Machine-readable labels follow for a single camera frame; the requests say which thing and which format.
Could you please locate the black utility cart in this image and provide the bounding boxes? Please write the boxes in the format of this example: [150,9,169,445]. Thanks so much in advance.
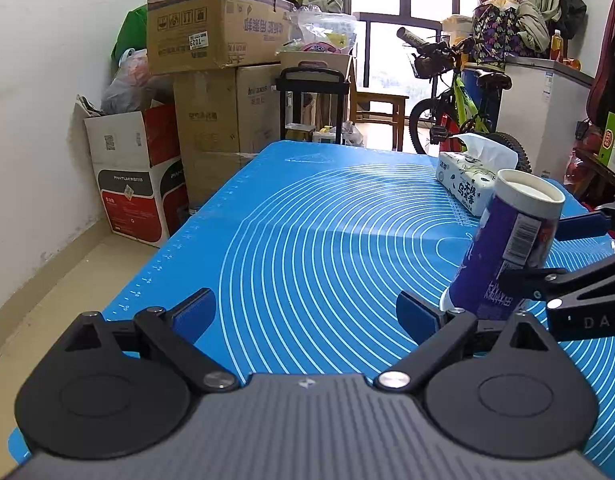
[276,66,351,147]

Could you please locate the grey-green cloth bundle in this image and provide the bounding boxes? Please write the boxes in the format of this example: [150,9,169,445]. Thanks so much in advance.
[517,0,551,57]

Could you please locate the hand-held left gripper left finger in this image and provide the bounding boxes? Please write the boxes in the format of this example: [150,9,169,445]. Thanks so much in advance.
[62,287,240,394]

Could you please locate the green bag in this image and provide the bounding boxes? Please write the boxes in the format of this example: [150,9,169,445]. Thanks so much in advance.
[111,5,149,63]

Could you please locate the white chest freezer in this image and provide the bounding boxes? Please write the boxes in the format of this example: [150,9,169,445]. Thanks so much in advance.
[495,55,595,181]

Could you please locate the dark hanging jacket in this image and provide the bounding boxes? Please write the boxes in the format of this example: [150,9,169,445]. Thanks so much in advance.
[557,0,587,41]

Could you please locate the flat brown cardboard box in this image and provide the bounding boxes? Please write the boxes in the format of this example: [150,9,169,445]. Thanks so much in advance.
[180,150,260,207]

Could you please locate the purple patterned bag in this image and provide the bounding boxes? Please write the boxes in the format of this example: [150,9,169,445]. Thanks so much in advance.
[471,2,521,73]

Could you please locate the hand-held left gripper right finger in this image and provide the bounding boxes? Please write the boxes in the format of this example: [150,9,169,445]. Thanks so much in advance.
[375,291,561,394]

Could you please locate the blue silicone mat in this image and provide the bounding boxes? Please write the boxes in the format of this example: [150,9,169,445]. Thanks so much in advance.
[7,140,615,480]

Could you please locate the small brown cardboard box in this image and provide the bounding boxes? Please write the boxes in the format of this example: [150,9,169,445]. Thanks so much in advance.
[280,50,357,126]

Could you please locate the clear plastic bag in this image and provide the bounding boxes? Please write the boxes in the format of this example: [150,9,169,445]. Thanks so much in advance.
[277,6,358,56]

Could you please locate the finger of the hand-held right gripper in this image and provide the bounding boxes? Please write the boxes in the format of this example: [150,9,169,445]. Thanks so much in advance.
[497,250,615,307]
[555,192,615,242]

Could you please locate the white and red box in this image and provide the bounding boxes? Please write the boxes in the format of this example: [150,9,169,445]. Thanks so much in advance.
[84,102,189,249]

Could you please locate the wooden chair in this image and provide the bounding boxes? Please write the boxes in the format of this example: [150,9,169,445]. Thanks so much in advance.
[350,87,409,152]

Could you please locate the green bicycle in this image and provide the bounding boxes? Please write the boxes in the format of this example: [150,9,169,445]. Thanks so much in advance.
[397,26,532,175]

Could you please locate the dark red case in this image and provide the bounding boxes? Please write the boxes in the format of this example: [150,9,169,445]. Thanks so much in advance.
[587,0,615,127]

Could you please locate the large open cardboard box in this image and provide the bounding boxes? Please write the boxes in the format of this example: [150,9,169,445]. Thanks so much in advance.
[146,0,296,76]

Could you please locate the plain brown cardboard box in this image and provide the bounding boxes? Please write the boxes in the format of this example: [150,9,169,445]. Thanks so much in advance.
[173,62,283,157]

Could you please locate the white tissue pack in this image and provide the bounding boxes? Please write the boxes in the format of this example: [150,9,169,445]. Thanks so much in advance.
[436,133,519,218]

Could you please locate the grey plastic bag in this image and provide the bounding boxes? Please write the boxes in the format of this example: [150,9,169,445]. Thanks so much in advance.
[101,49,175,115]

